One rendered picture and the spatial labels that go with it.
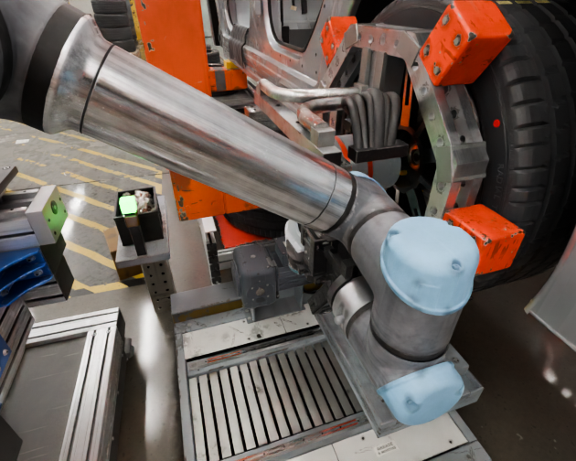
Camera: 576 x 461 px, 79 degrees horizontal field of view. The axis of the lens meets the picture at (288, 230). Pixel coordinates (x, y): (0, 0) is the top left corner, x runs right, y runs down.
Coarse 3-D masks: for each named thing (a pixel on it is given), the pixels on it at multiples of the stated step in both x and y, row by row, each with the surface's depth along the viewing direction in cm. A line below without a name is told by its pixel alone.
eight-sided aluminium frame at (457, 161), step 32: (352, 32) 72; (384, 32) 62; (416, 32) 55; (352, 64) 83; (416, 64) 57; (416, 96) 57; (448, 96) 56; (448, 128) 53; (448, 160) 53; (480, 160) 53; (448, 192) 54
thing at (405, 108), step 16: (400, 96) 98; (400, 112) 102; (416, 112) 76; (400, 128) 80; (416, 128) 76; (480, 128) 57; (400, 160) 88; (432, 160) 71; (400, 176) 88; (416, 176) 84; (432, 176) 77; (400, 192) 84; (416, 192) 79; (480, 192) 60; (416, 208) 80
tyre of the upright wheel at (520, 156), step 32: (416, 0) 65; (448, 0) 58; (512, 0) 58; (544, 0) 59; (544, 32) 54; (512, 64) 50; (544, 64) 51; (480, 96) 55; (512, 96) 50; (544, 96) 51; (512, 128) 51; (544, 128) 51; (512, 160) 52; (544, 160) 51; (512, 192) 53; (544, 192) 53; (544, 224) 56; (544, 256) 64; (480, 288) 68
